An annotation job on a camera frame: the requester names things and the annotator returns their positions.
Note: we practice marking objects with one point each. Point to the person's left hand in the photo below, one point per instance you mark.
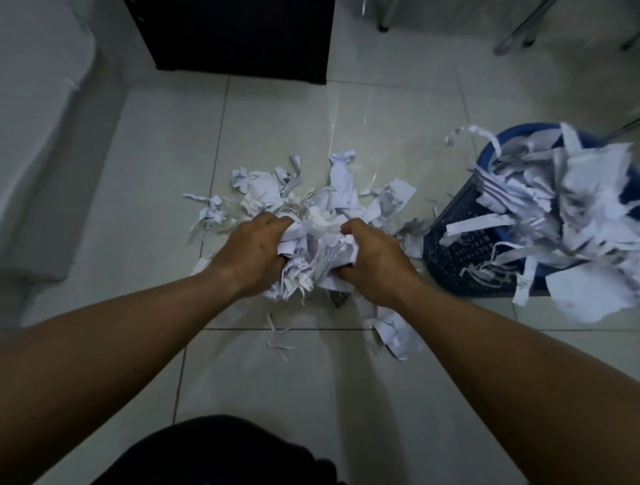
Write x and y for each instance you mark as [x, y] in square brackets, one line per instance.
[250, 255]

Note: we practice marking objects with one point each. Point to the person's right hand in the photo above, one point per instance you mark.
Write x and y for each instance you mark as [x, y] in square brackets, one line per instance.
[385, 265]

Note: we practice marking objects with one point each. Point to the torn paper handful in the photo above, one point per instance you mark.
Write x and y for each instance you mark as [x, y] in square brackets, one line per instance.
[315, 250]

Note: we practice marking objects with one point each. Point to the blue plastic mesh wastebasket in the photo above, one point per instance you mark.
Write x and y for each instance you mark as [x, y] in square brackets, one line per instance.
[460, 260]

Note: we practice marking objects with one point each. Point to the pile of shredded white paper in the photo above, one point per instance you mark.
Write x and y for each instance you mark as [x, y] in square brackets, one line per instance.
[342, 180]

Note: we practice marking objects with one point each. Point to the person's left forearm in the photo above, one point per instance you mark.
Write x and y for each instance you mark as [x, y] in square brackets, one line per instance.
[100, 360]

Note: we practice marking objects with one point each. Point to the person's right forearm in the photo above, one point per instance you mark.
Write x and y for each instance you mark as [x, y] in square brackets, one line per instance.
[525, 380]

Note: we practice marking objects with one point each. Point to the white tiled floor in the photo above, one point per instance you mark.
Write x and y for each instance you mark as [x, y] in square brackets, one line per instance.
[275, 120]

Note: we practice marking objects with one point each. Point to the person's black trouser leg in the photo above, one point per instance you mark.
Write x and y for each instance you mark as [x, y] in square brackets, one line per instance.
[215, 454]

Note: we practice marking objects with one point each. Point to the black table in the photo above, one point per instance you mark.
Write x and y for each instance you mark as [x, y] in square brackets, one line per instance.
[240, 35]

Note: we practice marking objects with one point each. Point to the black chrome chair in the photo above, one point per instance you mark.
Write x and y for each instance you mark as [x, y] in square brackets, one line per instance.
[520, 32]

